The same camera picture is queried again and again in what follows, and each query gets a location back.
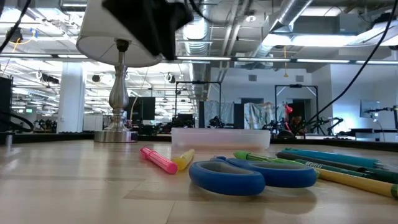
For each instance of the white cabinet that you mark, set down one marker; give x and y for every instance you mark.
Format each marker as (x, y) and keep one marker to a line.
(93, 123)

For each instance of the pale draped sheet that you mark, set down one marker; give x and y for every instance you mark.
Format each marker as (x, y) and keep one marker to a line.
(217, 110)
(258, 115)

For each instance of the white pillar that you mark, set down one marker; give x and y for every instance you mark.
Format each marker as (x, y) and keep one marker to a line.
(71, 99)

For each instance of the silver ventilation duct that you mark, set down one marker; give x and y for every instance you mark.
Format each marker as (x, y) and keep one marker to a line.
(292, 12)
(200, 37)

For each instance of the person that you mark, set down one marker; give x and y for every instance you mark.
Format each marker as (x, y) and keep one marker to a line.
(297, 121)

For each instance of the black aluminium table frame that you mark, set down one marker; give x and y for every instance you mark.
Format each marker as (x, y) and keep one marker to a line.
(342, 143)

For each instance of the black monitor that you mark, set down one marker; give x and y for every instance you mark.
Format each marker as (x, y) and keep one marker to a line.
(146, 109)

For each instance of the black background robot arm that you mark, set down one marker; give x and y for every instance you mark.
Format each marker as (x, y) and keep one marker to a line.
(334, 121)

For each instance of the pink highlighter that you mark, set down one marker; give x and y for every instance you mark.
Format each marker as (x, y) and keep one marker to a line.
(158, 161)

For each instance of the light green pen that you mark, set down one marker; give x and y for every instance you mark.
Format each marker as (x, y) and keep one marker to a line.
(248, 155)

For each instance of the clear box with pink lid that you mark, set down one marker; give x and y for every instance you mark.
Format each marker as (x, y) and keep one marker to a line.
(217, 137)

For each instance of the dark grey marker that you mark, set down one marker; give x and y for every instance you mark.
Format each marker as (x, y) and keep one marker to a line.
(298, 157)

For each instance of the yellow highlighter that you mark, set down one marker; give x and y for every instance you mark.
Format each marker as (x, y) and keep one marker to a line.
(183, 160)

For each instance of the dark green marker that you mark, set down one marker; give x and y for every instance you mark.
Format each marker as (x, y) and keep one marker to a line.
(342, 170)

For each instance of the red object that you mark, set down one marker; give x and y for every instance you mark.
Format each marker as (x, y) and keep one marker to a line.
(288, 109)

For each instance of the black ceiling fixture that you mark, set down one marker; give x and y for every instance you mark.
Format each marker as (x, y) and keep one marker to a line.
(14, 35)

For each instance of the black monitor stand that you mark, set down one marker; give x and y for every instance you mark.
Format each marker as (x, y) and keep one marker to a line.
(395, 118)

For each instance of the yellow pencil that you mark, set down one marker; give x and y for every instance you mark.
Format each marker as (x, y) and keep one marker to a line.
(357, 183)

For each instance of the pale wall monitor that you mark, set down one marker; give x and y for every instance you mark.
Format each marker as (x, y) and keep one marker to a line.
(368, 107)

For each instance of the small grey metal post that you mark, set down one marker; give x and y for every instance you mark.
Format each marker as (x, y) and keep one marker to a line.
(8, 140)

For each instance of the white shade silver table lamp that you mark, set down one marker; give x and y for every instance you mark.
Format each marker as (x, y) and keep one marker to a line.
(93, 37)

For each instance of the teal pen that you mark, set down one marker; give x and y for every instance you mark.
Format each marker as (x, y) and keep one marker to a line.
(335, 156)

